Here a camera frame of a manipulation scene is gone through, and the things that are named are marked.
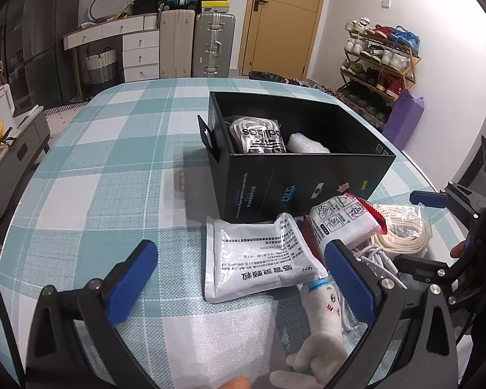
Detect white printed pouch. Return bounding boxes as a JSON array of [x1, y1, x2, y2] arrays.
[[204, 213, 329, 304]]

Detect white bin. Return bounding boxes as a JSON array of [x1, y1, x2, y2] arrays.
[[0, 84, 17, 130]]

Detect dark grey wardrobe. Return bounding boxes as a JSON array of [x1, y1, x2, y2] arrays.
[[0, 0, 82, 116]]

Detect beige suitcase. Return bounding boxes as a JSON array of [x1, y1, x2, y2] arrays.
[[159, 8, 196, 79]]

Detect grey plush toy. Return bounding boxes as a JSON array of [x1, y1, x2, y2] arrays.
[[285, 277, 375, 389]]

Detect grey side cabinet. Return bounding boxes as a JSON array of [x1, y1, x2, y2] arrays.
[[0, 105, 52, 228]]

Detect red white packet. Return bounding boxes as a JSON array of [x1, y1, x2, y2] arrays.
[[303, 194, 387, 266]]

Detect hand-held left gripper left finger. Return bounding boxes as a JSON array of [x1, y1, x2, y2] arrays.
[[26, 240, 158, 389]]

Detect woven laundry basket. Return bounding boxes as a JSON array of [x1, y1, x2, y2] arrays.
[[84, 48, 119, 88]]

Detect purple bag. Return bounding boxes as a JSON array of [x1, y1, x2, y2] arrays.
[[383, 89, 425, 151]]

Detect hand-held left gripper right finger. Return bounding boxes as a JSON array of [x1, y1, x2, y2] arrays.
[[324, 240, 458, 389]]

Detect black cardboard box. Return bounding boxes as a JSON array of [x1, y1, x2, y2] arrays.
[[197, 91, 397, 223]]

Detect wooden shoe rack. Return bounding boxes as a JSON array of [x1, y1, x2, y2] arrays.
[[334, 18, 422, 127]]

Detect dark shoes on floor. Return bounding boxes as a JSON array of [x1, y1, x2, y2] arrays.
[[249, 70, 309, 87]]

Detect white drawer dresser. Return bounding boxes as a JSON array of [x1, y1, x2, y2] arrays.
[[63, 12, 163, 87]]

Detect wooden door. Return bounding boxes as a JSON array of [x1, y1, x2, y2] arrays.
[[240, 0, 330, 80]]

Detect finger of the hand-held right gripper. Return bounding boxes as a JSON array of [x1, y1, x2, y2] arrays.
[[409, 182, 480, 219], [394, 239, 483, 288]]

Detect black white printed bag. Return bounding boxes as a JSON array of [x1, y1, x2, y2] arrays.
[[229, 115, 287, 155]]

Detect white cable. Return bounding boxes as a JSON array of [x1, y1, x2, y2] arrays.
[[340, 233, 408, 331]]

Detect silver suitcase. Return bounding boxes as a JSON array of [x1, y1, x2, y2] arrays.
[[191, 11, 236, 78]]

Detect cream rope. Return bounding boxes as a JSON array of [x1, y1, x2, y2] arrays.
[[368, 203, 434, 258]]

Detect white foam wrap sheet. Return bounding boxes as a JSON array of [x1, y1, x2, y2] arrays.
[[162, 292, 296, 389]]

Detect white bubble wrap roll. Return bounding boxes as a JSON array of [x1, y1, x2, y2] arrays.
[[287, 132, 330, 155]]

